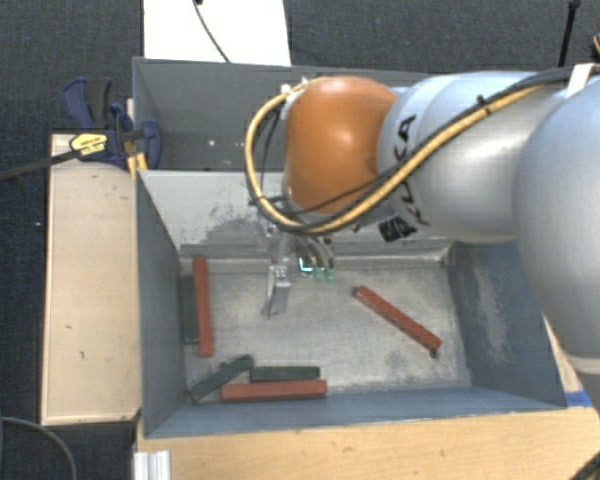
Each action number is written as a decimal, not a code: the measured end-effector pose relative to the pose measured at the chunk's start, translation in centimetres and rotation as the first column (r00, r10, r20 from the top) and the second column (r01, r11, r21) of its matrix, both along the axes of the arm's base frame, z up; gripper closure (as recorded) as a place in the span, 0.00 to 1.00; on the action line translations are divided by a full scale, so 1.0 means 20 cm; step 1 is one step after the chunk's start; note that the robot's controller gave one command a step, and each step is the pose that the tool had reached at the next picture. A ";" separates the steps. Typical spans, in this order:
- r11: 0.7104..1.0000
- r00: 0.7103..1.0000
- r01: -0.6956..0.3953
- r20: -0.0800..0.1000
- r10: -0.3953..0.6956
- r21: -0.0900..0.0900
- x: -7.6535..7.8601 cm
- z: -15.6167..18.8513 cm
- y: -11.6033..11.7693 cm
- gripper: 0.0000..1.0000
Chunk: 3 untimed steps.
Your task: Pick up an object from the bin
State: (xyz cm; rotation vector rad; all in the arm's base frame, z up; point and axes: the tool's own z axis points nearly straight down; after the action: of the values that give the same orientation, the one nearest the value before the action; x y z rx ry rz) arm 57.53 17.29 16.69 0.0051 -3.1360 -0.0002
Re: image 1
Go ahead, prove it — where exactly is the black cylinder on white bracket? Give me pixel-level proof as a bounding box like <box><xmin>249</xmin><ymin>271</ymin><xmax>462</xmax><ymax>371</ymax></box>
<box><xmin>352</xmin><ymin>203</ymin><xmax>419</xmax><ymax>244</ymax></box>

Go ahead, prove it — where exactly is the red-brown flat block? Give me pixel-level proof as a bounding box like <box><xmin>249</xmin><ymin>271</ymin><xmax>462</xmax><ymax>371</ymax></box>
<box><xmin>191</xmin><ymin>256</ymin><xmax>216</xmax><ymax>359</ymax></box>
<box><xmin>219</xmin><ymin>378</ymin><xmax>329</xmax><ymax>404</ymax></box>
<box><xmin>351</xmin><ymin>284</ymin><xmax>444</xmax><ymax>355</ymax></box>

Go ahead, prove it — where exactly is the dark green flat block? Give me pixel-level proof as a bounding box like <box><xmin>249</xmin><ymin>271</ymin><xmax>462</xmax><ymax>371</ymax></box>
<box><xmin>249</xmin><ymin>365</ymin><xmax>322</xmax><ymax>384</ymax></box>
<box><xmin>186</xmin><ymin>353</ymin><xmax>256</xmax><ymax>405</ymax></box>
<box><xmin>180</xmin><ymin>274</ymin><xmax>201</xmax><ymax>346</ymax></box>

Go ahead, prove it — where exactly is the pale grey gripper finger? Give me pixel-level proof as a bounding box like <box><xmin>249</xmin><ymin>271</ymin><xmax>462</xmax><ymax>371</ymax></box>
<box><xmin>273</xmin><ymin>266</ymin><xmax>292</xmax><ymax>317</ymax></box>
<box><xmin>262</xmin><ymin>265</ymin><xmax>278</xmax><ymax>319</ymax></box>

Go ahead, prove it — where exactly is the grey metal bin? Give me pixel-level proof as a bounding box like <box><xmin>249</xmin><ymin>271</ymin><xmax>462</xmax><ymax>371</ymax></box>
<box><xmin>131</xmin><ymin>56</ymin><xmax>569</xmax><ymax>440</ymax></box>

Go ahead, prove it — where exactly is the pale wood flat board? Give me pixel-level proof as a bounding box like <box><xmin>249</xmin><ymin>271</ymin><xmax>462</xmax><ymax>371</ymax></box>
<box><xmin>40</xmin><ymin>134</ymin><xmax>142</xmax><ymax>426</ymax></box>

